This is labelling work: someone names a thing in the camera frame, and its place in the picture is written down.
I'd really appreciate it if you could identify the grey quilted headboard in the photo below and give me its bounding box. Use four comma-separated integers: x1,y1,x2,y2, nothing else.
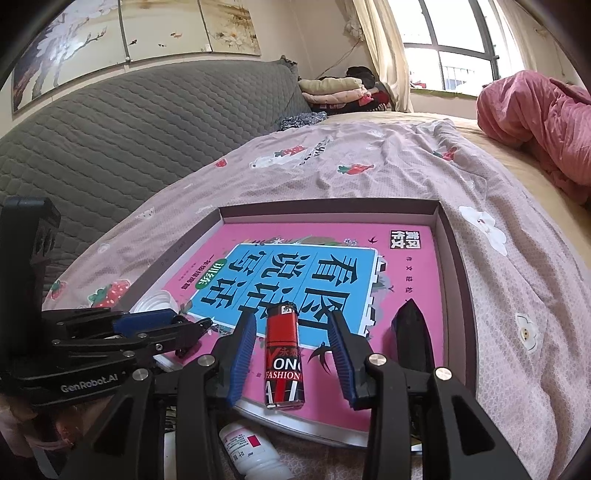
0,60,311,305

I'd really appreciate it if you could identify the window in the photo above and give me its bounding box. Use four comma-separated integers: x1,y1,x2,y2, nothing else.
388,0,522,97

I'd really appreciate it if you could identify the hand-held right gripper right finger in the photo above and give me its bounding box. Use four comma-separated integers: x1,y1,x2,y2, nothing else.
325,310,532,480

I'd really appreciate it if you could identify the strawberry printed blanket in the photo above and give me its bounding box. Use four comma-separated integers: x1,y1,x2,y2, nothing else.
41,117,591,480

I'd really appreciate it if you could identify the stack of folded clothes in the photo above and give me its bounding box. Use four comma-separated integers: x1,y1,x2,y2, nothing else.
298,67,393,114

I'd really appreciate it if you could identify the cream curtain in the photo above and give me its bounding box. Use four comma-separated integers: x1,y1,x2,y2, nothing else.
353,0,415,112

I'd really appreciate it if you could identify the shallow grey cardboard box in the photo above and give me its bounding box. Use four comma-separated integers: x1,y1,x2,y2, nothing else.
104,199,478,455

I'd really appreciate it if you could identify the pink quilt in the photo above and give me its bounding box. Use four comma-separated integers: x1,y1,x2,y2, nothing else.
476,70,591,206

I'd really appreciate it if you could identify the pink and blue book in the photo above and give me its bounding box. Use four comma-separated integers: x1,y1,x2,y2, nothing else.
129,222,446,437

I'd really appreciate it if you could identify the white pill bottle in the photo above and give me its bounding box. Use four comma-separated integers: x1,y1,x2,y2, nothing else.
218,421,296,480

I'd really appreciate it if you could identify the red and black lighter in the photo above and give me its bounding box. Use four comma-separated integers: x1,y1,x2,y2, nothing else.
264,302,307,411

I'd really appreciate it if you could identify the dark patterned cloth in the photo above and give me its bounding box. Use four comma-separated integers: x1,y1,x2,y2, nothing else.
277,112,329,133

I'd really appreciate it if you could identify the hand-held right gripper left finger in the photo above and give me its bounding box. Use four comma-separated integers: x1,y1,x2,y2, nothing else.
60,311,258,480

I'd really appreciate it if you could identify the white jar lid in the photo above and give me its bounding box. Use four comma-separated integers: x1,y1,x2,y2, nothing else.
130,288,188,324

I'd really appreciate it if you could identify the floral wall painting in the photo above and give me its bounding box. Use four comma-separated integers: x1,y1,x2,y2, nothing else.
11,0,262,114

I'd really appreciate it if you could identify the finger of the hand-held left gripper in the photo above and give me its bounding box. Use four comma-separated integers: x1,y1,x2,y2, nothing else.
39,309,186,341
52,318,214,366

